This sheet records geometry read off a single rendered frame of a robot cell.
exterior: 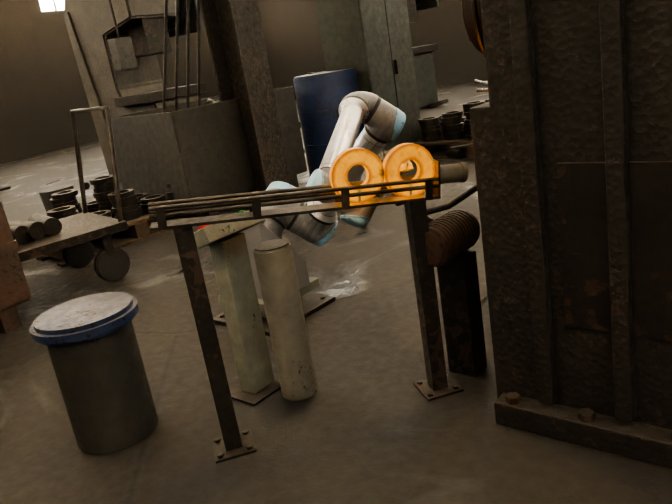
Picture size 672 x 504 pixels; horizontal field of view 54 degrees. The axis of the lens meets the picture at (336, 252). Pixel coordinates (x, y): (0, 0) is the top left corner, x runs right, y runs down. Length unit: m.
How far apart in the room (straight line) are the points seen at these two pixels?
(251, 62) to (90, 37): 3.01
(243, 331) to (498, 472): 0.92
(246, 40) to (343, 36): 1.10
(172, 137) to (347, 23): 1.82
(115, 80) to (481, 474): 6.36
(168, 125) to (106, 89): 2.79
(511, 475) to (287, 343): 0.79
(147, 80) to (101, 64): 0.51
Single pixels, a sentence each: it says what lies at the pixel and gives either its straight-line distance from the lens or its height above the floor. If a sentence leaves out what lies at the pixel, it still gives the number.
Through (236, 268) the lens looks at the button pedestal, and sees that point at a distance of 2.15.
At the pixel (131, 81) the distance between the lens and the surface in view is 7.63.
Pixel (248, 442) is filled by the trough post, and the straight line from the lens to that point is 2.05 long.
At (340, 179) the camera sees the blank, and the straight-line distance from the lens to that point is 1.84.
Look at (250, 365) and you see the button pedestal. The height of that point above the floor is 0.11.
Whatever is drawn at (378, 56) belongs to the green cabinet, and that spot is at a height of 0.94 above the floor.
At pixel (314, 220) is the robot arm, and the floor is 0.38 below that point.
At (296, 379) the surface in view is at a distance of 2.18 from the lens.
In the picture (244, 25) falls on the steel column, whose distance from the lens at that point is 5.01.
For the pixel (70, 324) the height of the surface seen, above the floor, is 0.43.
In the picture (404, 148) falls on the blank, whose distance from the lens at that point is 1.89.
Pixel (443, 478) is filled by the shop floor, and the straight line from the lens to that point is 1.79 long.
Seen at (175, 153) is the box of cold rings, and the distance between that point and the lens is 4.92.
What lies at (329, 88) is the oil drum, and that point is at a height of 0.76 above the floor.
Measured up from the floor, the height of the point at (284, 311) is 0.32.
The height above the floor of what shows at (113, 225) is 0.32.
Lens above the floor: 1.07
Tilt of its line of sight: 17 degrees down
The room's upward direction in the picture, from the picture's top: 9 degrees counter-clockwise
